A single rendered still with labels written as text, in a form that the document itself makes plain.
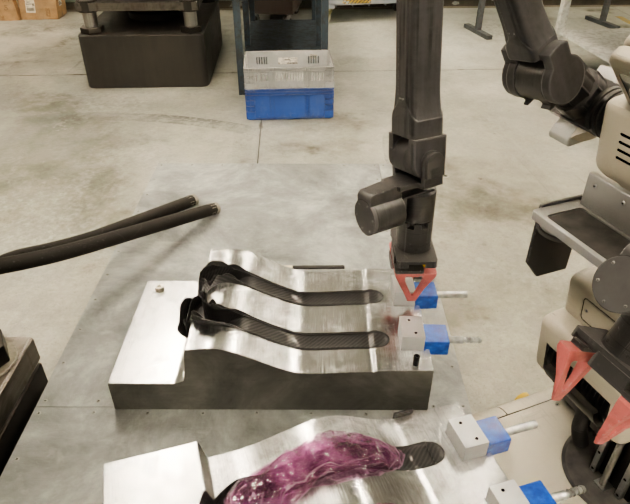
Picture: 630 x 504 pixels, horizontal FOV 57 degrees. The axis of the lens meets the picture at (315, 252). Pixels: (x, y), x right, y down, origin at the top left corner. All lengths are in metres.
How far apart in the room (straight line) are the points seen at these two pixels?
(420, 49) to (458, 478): 0.57
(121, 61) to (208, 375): 4.10
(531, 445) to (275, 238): 0.85
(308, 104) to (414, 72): 3.26
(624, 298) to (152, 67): 4.43
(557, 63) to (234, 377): 0.68
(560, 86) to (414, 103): 0.26
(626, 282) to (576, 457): 1.10
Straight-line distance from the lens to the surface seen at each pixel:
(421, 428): 0.89
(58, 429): 1.02
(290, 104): 4.08
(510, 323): 2.43
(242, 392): 0.94
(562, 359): 0.75
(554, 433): 1.71
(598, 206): 1.06
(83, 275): 2.75
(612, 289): 0.64
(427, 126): 0.87
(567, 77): 1.02
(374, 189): 0.88
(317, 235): 1.35
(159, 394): 0.97
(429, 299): 1.02
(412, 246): 0.94
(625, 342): 0.71
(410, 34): 0.84
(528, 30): 0.98
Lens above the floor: 1.54
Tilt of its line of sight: 35 degrees down
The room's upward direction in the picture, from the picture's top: straight up
